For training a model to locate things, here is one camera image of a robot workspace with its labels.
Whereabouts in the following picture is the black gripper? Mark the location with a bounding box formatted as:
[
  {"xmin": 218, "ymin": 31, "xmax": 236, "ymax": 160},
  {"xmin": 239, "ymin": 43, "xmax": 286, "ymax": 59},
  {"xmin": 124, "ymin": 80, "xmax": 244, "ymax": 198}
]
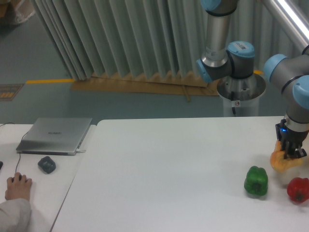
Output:
[{"xmin": 275, "ymin": 119, "xmax": 309, "ymax": 160}]

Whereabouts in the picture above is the golden bread piece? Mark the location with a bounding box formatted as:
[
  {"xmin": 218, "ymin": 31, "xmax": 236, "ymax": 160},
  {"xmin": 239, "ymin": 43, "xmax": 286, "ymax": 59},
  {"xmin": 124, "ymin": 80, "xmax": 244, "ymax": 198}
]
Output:
[{"xmin": 270, "ymin": 141, "xmax": 303, "ymax": 173}]

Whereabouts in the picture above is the white sleeved forearm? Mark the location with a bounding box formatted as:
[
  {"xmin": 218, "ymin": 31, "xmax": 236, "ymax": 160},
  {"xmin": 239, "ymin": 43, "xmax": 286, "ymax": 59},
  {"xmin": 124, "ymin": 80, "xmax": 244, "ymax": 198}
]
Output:
[{"xmin": 0, "ymin": 198, "xmax": 31, "ymax": 232}]

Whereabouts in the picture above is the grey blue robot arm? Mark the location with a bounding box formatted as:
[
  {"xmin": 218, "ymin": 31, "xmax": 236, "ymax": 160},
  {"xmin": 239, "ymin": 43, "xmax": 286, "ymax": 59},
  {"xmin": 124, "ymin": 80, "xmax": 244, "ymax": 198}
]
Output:
[{"xmin": 197, "ymin": 0, "xmax": 309, "ymax": 159}]

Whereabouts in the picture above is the person's hand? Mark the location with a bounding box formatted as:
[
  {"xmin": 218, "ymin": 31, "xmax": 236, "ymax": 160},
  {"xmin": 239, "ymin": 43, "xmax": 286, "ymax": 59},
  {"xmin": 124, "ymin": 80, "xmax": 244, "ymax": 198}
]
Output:
[{"xmin": 5, "ymin": 172, "xmax": 32, "ymax": 202}]

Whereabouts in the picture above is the red bell pepper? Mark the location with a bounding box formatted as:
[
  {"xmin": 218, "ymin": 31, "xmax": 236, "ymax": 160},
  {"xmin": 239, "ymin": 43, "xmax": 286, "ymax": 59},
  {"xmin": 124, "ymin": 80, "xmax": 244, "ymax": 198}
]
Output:
[{"xmin": 287, "ymin": 177, "xmax": 309, "ymax": 203}]

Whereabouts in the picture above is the green bell pepper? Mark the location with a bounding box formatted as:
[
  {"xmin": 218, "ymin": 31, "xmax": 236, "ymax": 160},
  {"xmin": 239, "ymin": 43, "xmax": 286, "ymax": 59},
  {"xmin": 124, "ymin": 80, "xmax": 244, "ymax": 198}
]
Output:
[{"xmin": 244, "ymin": 166, "xmax": 268, "ymax": 196}]

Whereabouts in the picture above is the brown cardboard sheet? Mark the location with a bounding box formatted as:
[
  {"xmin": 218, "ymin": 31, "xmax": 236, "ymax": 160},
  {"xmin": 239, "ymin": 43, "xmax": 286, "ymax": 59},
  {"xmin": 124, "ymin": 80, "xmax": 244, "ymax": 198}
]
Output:
[{"xmin": 70, "ymin": 71, "xmax": 218, "ymax": 97}]

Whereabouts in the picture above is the pale green pleated curtain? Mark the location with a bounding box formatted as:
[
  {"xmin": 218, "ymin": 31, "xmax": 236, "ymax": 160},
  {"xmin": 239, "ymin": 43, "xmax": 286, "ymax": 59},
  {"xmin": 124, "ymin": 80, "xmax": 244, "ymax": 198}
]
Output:
[{"xmin": 32, "ymin": 0, "xmax": 301, "ymax": 80}]

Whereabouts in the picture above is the dark grey small device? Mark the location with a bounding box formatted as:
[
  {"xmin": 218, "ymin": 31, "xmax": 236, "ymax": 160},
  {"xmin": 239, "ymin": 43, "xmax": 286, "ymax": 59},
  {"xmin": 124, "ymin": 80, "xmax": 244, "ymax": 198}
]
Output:
[{"xmin": 38, "ymin": 156, "xmax": 56, "ymax": 174}]

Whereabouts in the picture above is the silver closed laptop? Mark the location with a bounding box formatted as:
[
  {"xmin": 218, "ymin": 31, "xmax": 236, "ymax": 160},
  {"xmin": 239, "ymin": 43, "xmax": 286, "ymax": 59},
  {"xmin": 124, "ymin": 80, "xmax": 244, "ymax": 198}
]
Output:
[{"xmin": 16, "ymin": 117, "xmax": 92, "ymax": 156}]

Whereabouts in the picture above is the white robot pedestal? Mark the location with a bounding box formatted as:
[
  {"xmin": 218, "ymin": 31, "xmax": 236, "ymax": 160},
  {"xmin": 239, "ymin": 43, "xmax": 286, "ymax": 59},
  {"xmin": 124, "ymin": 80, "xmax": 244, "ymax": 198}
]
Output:
[{"xmin": 217, "ymin": 73, "xmax": 266, "ymax": 117}]

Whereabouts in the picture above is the silver metal frame bar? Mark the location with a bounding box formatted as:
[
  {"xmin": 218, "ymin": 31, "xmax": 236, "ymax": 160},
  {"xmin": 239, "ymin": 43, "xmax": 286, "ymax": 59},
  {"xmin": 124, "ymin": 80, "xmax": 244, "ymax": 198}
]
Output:
[{"xmin": 261, "ymin": 0, "xmax": 309, "ymax": 54}]

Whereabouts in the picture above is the black mouse cable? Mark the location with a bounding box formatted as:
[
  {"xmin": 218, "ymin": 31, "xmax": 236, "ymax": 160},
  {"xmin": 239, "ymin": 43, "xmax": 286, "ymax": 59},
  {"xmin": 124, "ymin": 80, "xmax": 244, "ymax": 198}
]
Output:
[{"xmin": 0, "ymin": 123, "xmax": 37, "ymax": 174}]

